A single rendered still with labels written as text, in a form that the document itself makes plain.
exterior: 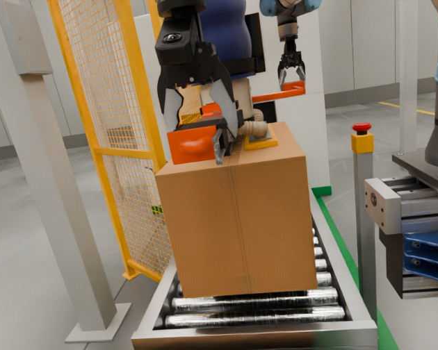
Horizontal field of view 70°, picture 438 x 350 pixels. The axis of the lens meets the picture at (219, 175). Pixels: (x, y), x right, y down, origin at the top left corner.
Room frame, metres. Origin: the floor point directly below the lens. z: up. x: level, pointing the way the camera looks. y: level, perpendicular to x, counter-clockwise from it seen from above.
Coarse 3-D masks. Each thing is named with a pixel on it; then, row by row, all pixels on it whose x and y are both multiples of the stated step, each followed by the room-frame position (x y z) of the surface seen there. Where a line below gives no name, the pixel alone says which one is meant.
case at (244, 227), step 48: (240, 144) 1.01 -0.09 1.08; (288, 144) 0.89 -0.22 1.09; (192, 192) 0.80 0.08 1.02; (240, 192) 0.78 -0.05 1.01; (288, 192) 0.76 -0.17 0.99; (192, 240) 0.80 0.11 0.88; (240, 240) 0.78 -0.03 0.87; (288, 240) 0.76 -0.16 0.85; (192, 288) 0.81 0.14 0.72; (240, 288) 0.79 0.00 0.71; (288, 288) 0.76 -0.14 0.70
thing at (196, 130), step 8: (208, 120) 0.53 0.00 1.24; (216, 120) 0.51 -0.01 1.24; (176, 128) 0.49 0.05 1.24; (184, 128) 0.47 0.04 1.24; (192, 128) 0.46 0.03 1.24; (200, 128) 0.45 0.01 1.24; (208, 128) 0.45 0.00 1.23; (216, 128) 0.46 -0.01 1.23; (168, 136) 0.46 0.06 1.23; (176, 136) 0.46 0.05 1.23; (184, 136) 0.46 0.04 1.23; (192, 136) 0.46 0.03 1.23; (200, 136) 0.46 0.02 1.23; (208, 136) 0.45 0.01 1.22; (176, 144) 0.46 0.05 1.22; (176, 152) 0.46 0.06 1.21; (208, 152) 0.45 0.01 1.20; (176, 160) 0.46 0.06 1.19; (184, 160) 0.46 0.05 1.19; (192, 160) 0.46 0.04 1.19; (200, 160) 0.46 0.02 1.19
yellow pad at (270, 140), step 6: (258, 120) 1.15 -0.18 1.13; (270, 126) 1.15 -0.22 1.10; (270, 132) 1.04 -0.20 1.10; (246, 138) 1.01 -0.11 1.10; (252, 138) 0.96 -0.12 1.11; (264, 138) 0.93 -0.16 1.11; (270, 138) 0.93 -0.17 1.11; (276, 138) 0.93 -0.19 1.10; (246, 144) 0.92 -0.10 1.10; (252, 144) 0.91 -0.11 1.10; (258, 144) 0.91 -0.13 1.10; (264, 144) 0.91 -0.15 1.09; (270, 144) 0.91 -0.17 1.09; (276, 144) 0.90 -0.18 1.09; (246, 150) 0.92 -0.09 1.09
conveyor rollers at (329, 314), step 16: (320, 256) 1.15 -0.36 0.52; (176, 304) 0.98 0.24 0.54; (192, 304) 0.97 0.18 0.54; (208, 304) 0.96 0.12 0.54; (224, 304) 0.95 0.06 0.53; (240, 304) 0.93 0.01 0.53; (256, 304) 0.92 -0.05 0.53; (272, 304) 0.92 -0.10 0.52; (288, 304) 0.91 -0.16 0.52; (304, 304) 0.90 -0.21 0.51; (176, 320) 0.89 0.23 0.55; (192, 320) 0.88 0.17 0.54; (208, 320) 0.87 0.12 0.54; (224, 320) 0.86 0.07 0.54; (240, 320) 0.85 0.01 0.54; (256, 320) 0.84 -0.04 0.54; (272, 320) 0.83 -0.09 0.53; (288, 320) 0.82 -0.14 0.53; (304, 320) 0.81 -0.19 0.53; (320, 320) 0.80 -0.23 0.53; (336, 320) 0.79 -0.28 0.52
